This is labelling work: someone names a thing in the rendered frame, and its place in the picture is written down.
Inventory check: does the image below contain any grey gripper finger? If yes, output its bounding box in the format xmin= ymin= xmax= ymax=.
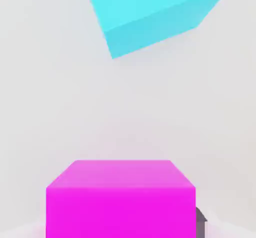
xmin=195 ymin=206 xmax=221 ymax=238

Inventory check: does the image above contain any small magenta cube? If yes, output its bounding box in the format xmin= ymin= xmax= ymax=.
xmin=45 ymin=159 xmax=197 ymax=238

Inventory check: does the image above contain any small cyan cube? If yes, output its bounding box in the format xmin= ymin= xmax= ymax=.
xmin=84 ymin=0 xmax=235 ymax=60

